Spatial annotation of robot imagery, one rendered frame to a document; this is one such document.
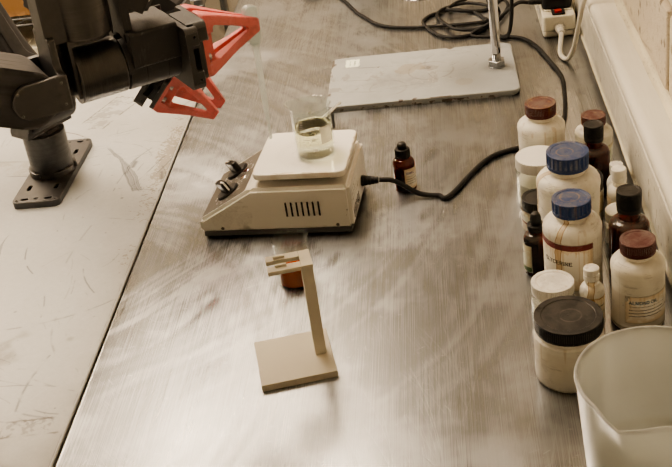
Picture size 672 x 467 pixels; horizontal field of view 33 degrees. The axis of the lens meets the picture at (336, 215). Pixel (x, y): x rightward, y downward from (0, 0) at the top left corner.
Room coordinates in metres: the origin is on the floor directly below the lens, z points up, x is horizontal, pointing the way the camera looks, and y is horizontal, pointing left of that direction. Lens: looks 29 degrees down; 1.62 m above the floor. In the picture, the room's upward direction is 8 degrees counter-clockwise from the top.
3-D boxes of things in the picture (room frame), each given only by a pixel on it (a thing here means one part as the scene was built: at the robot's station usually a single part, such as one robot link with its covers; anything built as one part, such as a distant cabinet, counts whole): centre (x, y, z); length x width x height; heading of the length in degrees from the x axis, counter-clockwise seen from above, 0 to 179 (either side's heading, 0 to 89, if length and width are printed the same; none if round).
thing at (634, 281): (0.97, -0.30, 0.95); 0.06 x 0.06 x 0.10
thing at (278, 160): (1.31, 0.03, 0.98); 0.12 x 0.12 x 0.01; 77
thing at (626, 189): (1.05, -0.32, 0.95); 0.04 x 0.04 x 0.11
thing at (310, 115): (1.30, 0.02, 1.02); 0.06 x 0.05 x 0.08; 68
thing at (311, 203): (1.32, 0.05, 0.94); 0.22 x 0.13 x 0.08; 77
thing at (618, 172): (1.17, -0.34, 0.94); 0.03 x 0.03 x 0.07
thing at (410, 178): (1.33, -0.10, 0.93); 0.03 x 0.03 x 0.07
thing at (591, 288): (0.98, -0.25, 0.93); 0.03 x 0.03 x 0.07
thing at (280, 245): (1.15, 0.06, 0.93); 0.04 x 0.04 x 0.06
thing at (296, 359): (0.98, 0.07, 0.96); 0.08 x 0.08 x 0.13; 5
